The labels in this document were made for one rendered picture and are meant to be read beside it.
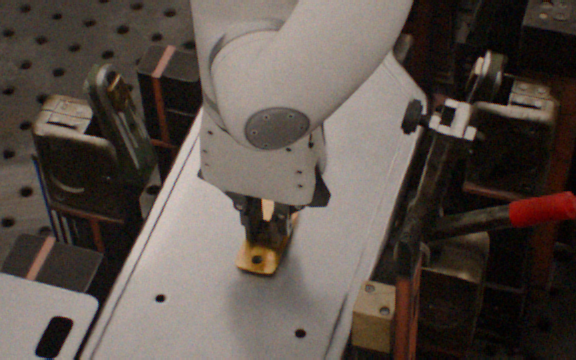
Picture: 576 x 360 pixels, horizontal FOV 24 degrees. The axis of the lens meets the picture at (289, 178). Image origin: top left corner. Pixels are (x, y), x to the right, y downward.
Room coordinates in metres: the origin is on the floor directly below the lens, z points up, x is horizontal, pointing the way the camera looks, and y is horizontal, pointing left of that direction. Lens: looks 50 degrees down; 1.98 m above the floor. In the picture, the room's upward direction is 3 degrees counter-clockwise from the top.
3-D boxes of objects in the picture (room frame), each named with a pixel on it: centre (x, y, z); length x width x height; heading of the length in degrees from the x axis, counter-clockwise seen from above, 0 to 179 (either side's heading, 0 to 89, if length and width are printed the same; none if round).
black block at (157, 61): (0.98, 0.12, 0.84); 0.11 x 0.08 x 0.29; 70
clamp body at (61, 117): (0.87, 0.20, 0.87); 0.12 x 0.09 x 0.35; 70
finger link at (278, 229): (0.73, 0.00, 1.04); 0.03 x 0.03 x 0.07; 70
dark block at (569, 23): (0.89, -0.26, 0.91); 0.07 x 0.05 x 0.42; 70
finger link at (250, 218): (0.75, 0.05, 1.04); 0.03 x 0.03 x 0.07; 70
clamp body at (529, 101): (0.84, -0.22, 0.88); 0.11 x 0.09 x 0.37; 70
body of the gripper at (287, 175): (0.74, 0.02, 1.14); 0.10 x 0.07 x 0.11; 70
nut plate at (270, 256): (0.74, 0.02, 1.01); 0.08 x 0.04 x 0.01; 160
